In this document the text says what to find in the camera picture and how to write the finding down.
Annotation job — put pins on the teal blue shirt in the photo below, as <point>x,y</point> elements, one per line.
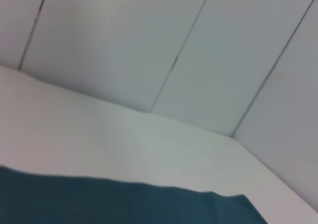
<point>111,201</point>

